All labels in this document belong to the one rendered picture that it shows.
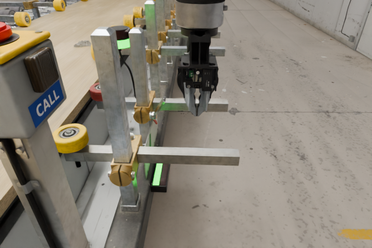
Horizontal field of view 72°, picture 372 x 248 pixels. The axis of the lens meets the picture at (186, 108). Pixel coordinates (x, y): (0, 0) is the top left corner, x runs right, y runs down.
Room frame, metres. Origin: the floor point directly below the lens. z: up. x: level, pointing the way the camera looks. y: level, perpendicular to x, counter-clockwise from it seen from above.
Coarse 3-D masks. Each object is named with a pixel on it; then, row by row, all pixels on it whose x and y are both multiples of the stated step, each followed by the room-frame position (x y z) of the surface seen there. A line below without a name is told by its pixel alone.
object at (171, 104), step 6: (96, 102) 0.74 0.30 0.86; (102, 102) 0.74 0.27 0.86; (126, 102) 0.74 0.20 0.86; (132, 102) 0.74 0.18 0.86; (156, 102) 0.73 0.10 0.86; (168, 102) 0.73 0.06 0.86; (174, 102) 0.73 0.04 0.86; (180, 102) 0.73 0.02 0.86; (198, 102) 0.73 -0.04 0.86; (210, 102) 0.73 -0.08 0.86; (216, 102) 0.73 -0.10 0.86; (222, 102) 0.73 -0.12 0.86; (102, 108) 0.74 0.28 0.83; (132, 108) 0.74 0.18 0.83; (162, 108) 0.73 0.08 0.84; (168, 108) 0.73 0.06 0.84; (174, 108) 0.73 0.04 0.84; (180, 108) 0.73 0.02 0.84; (186, 108) 0.73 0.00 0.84; (210, 108) 0.73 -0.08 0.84; (216, 108) 0.72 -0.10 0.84; (222, 108) 0.72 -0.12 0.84
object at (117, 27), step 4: (112, 28) 0.70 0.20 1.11; (116, 28) 0.70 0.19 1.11; (120, 28) 0.70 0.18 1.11; (124, 28) 0.70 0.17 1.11; (124, 48) 0.69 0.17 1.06; (128, 48) 0.69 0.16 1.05; (120, 52) 0.71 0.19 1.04; (120, 56) 0.71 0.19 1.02; (124, 60) 0.71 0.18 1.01; (128, 68) 0.71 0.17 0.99; (132, 76) 0.71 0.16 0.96; (132, 80) 0.70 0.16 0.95
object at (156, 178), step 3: (159, 165) 0.61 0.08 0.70; (156, 168) 0.59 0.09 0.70; (159, 168) 0.59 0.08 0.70; (156, 171) 0.58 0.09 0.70; (159, 171) 0.58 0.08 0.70; (156, 174) 0.57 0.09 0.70; (159, 174) 0.57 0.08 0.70; (156, 177) 0.56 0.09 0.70; (159, 177) 0.56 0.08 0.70; (153, 180) 0.54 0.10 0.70; (156, 180) 0.54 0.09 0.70; (153, 183) 0.53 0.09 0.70; (156, 183) 0.53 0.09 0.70
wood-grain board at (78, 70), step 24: (96, 0) 2.57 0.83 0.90; (120, 0) 2.57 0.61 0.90; (144, 0) 2.57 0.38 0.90; (48, 24) 1.62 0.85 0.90; (72, 24) 1.62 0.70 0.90; (96, 24) 1.62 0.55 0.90; (120, 24) 1.62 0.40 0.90; (72, 48) 1.16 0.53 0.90; (72, 72) 0.89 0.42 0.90; (96, 72) 0.89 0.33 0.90; (72, 96) 0.70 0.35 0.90; (48, 120) 0.57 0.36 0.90; (72, 120) 0.60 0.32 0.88; (0, 168) 0.39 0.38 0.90; (0, 192) 0.33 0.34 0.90; (0, 216) 0.30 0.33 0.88
